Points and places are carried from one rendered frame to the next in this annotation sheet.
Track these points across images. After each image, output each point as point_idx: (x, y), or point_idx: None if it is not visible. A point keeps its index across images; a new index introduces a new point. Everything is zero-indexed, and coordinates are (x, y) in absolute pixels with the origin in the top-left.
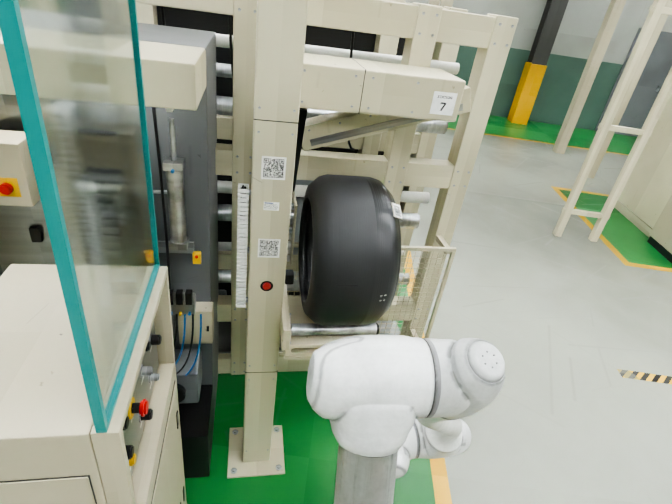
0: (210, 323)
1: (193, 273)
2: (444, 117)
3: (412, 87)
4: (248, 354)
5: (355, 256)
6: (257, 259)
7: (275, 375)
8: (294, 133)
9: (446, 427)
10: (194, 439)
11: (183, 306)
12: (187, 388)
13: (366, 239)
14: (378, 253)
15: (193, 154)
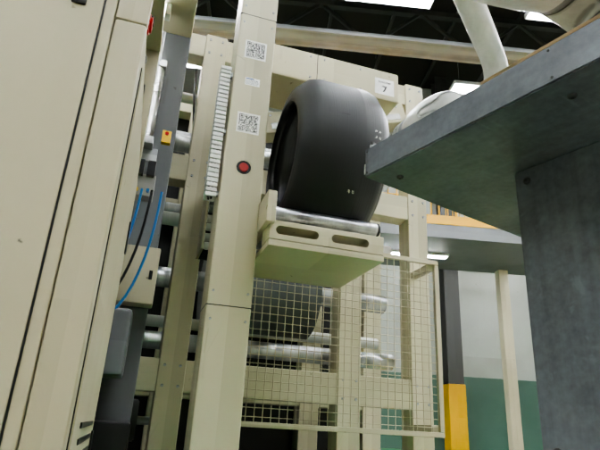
0: (155, 267)
1: (142, 212)
2: (387, 97)
3: (356, 71)
4: (213, 268)
5: (342, 93)
6: (235, 133)
7: (248, 316)
8: (273, 28)
9: (487, 7)
10: (105, 429)
11: (141, 181)
12: (111, 336)
13: (349, 88)
14: (363, 96)
15: (170, 86)
